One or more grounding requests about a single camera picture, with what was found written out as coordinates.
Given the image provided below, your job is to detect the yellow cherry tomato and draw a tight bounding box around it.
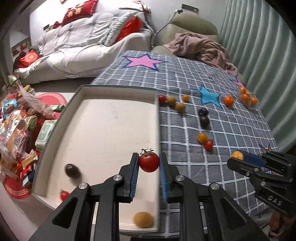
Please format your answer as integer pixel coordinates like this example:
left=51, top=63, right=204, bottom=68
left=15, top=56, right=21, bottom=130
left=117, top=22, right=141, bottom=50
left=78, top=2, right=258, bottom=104
left=231, top=151, right=244, bottom=161

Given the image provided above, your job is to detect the red cherry tomato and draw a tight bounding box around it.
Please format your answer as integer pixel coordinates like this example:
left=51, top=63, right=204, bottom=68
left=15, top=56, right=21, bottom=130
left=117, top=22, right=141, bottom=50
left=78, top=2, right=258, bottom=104
left=138, top=148, right=159, bottom=173
left=204, top=140, right=214, bottom=151

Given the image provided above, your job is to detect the orange cherry tomato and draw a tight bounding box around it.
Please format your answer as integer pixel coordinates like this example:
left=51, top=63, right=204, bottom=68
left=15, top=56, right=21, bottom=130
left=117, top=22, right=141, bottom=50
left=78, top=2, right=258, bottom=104
left=197, top=133, right=208, bottom=145

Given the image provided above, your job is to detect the dark purple plum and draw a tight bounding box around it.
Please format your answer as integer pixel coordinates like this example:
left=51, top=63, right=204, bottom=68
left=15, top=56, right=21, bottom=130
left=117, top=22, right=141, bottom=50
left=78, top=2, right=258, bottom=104
left=65, top=164, right=81, bottom=179

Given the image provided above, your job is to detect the brown kiwi in tray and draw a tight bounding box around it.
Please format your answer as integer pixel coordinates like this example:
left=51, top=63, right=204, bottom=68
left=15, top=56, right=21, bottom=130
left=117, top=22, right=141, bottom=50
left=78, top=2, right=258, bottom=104
left=133, top=211, right=154, bottom=228

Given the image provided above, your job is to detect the large white tray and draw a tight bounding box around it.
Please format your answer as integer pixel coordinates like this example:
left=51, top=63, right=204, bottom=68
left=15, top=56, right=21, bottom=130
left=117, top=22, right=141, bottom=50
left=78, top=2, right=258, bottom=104
left=31, top=84, right=162, bottom=233

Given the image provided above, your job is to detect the glass bowl of oranges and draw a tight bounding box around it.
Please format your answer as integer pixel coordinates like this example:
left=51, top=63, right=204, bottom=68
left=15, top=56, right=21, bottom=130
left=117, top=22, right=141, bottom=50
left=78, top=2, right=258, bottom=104
left=238, top=86, right=259, bottom=109

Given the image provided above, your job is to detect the orange mandarin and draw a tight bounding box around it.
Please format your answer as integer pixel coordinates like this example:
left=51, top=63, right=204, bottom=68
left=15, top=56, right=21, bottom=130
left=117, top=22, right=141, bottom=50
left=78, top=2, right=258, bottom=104
left=223, top=95, right=234, bottom=108

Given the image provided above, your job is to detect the grey checked tablecloth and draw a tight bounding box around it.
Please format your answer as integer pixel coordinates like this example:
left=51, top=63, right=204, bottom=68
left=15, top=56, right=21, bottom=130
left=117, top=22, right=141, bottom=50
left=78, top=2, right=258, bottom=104
left=93, top=51, right=277, bottom=227

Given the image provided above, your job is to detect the red tomato in tray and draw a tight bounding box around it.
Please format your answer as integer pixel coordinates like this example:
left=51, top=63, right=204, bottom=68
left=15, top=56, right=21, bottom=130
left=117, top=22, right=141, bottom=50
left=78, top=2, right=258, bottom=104
left=60, top=189, right=70, bottom=201

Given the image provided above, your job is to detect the brown kiwi near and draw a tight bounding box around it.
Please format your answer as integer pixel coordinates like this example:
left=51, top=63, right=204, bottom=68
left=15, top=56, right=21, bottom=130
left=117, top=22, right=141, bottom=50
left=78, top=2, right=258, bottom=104
left=175, top=102, right=186, bottom=113

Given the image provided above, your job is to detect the brown kiwi far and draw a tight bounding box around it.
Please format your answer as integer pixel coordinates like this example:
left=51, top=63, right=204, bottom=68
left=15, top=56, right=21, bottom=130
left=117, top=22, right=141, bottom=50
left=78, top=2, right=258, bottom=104
left=166, top=95, right=176, bottom=107

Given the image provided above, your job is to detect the red tomato by tray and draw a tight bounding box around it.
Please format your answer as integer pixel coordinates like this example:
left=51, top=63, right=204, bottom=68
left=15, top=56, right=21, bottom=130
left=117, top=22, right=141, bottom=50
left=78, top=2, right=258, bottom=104
left=159, top=95, right=167, bottom=105

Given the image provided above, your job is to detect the small orange kumquat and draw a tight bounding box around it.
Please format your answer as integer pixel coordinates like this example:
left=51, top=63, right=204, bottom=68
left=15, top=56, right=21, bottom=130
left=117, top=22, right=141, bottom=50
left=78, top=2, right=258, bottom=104
left=182, top=94, right=190, bottom=102

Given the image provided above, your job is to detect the green white box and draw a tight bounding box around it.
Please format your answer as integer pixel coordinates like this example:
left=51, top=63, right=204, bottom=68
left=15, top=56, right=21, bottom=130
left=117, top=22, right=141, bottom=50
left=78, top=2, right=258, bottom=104
left=35, top=120, right=57, bottom=151

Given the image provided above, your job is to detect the red round mat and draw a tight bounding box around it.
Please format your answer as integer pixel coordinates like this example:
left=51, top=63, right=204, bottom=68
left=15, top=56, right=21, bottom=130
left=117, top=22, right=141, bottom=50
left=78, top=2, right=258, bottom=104
left=37, top=92, right=68, bottom=106

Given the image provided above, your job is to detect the green curtain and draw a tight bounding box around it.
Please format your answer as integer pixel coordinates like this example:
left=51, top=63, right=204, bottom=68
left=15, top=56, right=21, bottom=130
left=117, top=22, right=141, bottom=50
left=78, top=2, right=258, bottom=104
left=220, top=1, right=295, bottom=152

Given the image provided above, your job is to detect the pink blanket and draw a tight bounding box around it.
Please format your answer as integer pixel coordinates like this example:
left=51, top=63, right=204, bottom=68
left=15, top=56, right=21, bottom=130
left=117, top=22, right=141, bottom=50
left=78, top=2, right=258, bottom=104
left=164, top=32, right=238, bottom=76

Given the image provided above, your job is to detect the pile of snack bags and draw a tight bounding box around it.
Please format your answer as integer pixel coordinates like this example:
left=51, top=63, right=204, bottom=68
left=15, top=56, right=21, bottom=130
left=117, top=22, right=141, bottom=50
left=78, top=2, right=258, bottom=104
left=1, top=75, right=66, bottom=187

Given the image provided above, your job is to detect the white sofa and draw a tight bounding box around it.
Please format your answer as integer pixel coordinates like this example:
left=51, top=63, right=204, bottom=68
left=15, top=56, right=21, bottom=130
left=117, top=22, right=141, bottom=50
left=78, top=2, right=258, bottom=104
left=14, top=10, right=153, bottom=84

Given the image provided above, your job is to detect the red cushion on sofa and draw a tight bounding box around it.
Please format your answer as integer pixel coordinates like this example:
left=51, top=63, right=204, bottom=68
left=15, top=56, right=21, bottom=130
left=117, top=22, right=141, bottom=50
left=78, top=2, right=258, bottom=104
left=115, top=16, right=142, bottom=43

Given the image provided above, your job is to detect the beige armchair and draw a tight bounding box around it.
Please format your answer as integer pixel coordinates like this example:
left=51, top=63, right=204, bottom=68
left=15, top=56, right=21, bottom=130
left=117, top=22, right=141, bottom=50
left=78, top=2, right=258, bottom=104
left=151, top=10, right=219, bottom=57

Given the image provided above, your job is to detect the red cushion at left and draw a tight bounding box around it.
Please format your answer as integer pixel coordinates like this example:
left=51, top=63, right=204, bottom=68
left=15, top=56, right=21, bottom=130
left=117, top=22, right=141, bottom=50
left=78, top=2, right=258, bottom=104
left=14, top=49, right=41, bottom=69

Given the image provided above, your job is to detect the red embroidered pillow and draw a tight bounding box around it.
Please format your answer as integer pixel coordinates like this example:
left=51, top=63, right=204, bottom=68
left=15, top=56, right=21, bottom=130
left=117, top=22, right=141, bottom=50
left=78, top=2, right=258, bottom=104
left=61, top=0, right=98, bottom=26

